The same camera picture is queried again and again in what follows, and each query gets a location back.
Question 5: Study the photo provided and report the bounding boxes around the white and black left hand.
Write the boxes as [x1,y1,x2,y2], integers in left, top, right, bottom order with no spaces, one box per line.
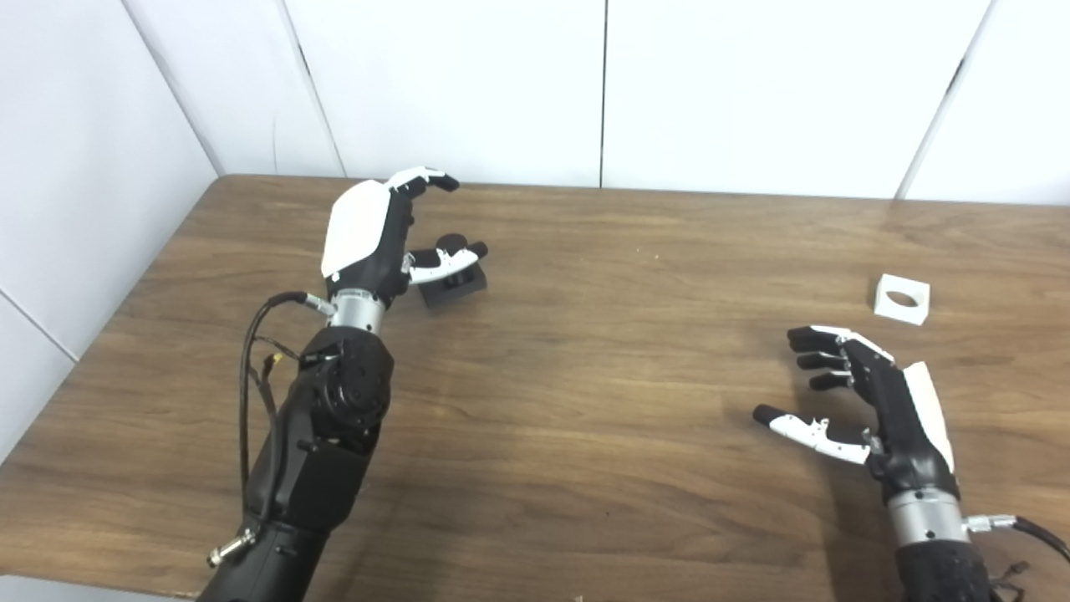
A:
[320,166,489,310]

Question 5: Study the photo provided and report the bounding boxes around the white and black right hand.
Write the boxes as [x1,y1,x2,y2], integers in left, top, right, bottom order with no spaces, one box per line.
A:
[752,324,960,503]

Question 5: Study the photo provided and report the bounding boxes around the black peg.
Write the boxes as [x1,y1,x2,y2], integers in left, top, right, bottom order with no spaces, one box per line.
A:
[418,233,488,309]

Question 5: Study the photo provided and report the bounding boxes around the white square piece with hole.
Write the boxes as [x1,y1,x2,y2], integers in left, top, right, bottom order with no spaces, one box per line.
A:
[874,273,931,327]

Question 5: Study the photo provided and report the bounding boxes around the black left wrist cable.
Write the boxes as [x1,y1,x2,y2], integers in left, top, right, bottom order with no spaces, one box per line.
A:
[206,290,339,569]

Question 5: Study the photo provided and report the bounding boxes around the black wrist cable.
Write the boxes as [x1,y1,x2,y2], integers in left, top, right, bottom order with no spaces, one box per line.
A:
[963,513,1070,565]
[206,290,339,569]

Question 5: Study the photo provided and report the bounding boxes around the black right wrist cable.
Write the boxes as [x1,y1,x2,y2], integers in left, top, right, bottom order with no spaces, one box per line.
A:
[963,513,1070,565]

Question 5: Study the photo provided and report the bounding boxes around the thin left wrist wires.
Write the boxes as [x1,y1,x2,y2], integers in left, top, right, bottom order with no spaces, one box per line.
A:
[251,334,323,419]

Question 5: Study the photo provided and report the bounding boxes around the thin wrist wires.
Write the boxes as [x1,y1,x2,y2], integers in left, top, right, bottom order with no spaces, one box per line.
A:
[251,334,323,419]
[986,560,1031,602]

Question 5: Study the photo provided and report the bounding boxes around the thin right wrist wires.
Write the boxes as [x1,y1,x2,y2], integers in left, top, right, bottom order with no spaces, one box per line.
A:
[986,560,1031,602]

